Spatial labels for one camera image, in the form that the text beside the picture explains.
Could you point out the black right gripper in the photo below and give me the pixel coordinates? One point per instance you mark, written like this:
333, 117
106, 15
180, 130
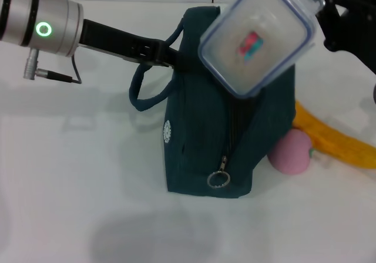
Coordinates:
361, 25

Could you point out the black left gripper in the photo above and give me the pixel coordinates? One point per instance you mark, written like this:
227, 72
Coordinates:
123, 45

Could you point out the dark teal fabric lunch bag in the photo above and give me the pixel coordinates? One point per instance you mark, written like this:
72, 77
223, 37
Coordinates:
199, 128

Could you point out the clear lunch box blue lid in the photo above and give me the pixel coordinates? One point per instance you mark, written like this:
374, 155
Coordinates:
249, 69

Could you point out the yellow toy banana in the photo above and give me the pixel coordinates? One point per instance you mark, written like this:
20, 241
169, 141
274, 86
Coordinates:
337, 145

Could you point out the pink toy peach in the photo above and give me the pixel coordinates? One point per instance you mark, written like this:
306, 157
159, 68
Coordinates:
290, 157

